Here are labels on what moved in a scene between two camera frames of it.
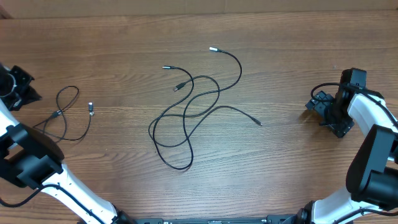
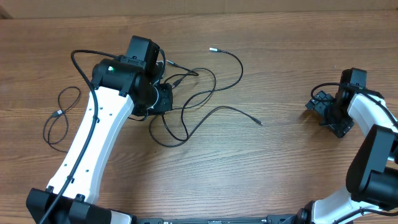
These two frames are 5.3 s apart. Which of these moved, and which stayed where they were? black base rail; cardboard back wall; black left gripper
Moved: black left gripper
Stayed: cardboard back wall; black base rail
